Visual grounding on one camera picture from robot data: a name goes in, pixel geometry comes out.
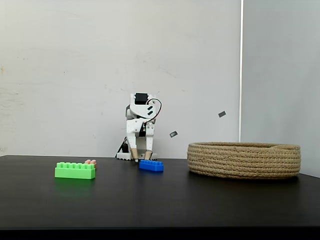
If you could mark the grey tape piece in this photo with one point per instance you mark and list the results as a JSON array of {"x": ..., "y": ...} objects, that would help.
[
  {"x": 174, "y": 134},
  {"x": 222, "y": 114}
]

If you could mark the pink lego block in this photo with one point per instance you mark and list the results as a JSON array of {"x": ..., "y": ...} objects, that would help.
[{"x": 90, "y": 161}]

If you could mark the blue lego block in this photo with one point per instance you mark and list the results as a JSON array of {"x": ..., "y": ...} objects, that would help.
[{"x": 151, "y": 167}]

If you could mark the green lego block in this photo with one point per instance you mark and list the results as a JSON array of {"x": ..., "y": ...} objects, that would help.
[{"x": 75, "y": 172}]

